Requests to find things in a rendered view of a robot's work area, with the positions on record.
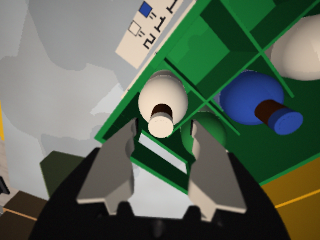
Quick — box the white bottle with grey label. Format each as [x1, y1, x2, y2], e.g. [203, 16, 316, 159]
[264, 14, 320, 81]

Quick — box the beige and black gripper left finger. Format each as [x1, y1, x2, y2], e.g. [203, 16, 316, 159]
[28, 117, 138, 240]

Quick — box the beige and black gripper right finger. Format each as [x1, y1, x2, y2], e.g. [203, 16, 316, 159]
[188, 119, 291, 240]

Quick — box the blue bottle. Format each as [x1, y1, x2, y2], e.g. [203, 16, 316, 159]
[213, 69, 303, 135]

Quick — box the beige paper pick list strip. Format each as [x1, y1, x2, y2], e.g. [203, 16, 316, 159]
[115, 0, 184, 69]

